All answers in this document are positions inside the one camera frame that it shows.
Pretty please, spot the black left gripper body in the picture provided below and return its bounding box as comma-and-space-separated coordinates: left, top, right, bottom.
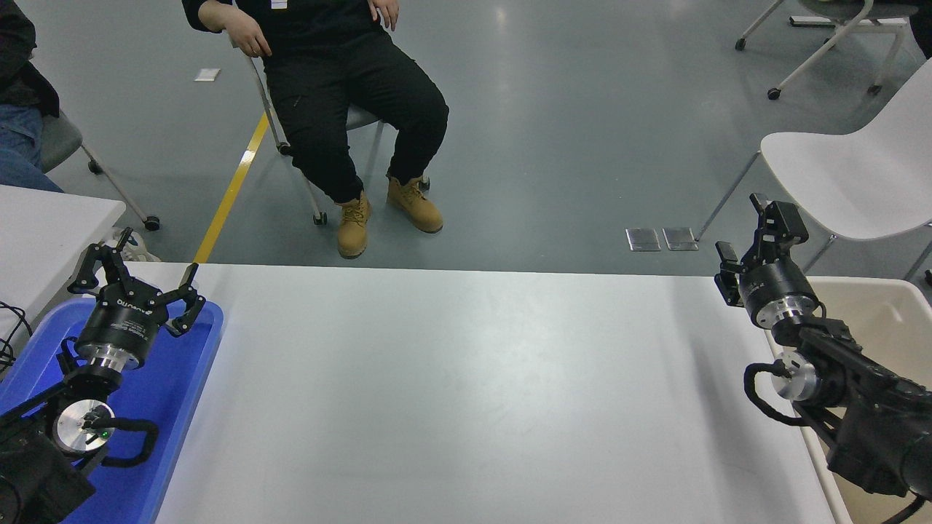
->
76, 280, 170, 352

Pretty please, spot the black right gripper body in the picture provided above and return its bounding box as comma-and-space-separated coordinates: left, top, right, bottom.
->
738, 260, 821, 325

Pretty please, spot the person's right hand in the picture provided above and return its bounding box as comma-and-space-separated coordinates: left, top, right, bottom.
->
218, 9, 273, 59

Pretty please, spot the person's left hand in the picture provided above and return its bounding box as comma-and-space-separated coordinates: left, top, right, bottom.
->
368, 0, 400, 32

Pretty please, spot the white shoe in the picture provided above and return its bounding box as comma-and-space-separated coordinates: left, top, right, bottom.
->
109, 229, 162, 264

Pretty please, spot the white side table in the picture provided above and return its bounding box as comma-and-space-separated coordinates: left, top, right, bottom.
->
0, 185, 127, 357

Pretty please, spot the blue plastic tray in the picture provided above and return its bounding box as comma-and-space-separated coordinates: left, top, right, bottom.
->
0, 297, 224, 524

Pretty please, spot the white shell chair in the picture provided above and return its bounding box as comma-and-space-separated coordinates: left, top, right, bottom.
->
695, 57, 932, 281

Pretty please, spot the yellow floor tape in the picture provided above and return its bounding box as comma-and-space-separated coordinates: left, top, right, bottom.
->
192, 113, 270, 264

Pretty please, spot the large pale bin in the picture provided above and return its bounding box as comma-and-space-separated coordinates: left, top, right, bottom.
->
757, 277, 932, 524

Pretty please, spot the grey wheeled chair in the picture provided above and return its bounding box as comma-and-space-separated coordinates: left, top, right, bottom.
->
40, 111, 161, 232
233, 33, 430, 226

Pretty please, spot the person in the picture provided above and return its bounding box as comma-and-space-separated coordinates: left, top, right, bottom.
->
0, 6, 66, 194
182, 0, 450, 259
909, 15, 932, 63

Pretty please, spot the dark seat wheeled chair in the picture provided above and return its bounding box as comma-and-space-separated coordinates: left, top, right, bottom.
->
734, 0, 920, 101

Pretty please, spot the thin black cable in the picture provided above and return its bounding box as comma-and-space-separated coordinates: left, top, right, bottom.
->
0, 301, 33, 372

